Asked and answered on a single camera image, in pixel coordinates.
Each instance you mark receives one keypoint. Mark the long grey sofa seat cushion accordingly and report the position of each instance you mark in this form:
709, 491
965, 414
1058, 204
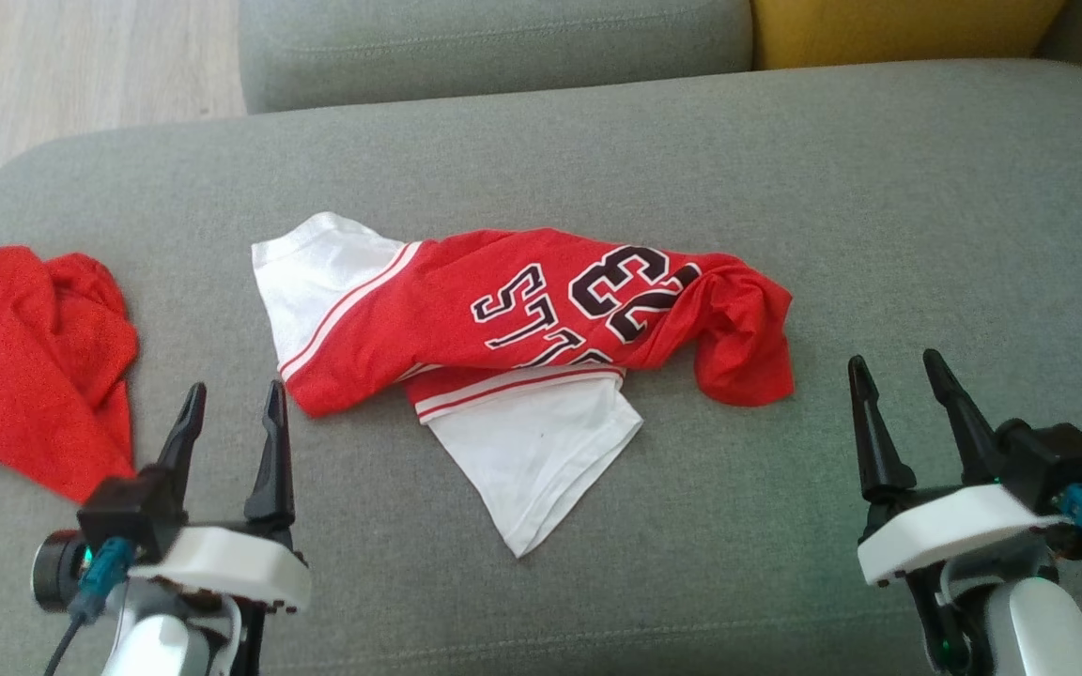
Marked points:
503, 47

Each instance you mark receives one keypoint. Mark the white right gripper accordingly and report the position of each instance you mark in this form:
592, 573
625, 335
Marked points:
954, 526

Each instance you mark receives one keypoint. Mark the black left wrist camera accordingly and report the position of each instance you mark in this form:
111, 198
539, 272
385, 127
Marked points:
123, 512

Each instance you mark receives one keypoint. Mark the yellow sofa backrest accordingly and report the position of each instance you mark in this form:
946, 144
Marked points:
879, 28

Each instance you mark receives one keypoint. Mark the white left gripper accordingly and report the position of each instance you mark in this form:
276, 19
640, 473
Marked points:
240, 563

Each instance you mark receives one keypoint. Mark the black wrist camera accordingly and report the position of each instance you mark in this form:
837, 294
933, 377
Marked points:
1058, 465
123, 512

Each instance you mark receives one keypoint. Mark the red white basketball jersey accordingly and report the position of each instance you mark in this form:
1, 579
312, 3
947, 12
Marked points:
503, 310

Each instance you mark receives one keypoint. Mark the red shorts with white trim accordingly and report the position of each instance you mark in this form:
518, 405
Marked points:
24, 376

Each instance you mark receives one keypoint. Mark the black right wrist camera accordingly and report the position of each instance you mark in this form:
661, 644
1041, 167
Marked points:
1058, 465

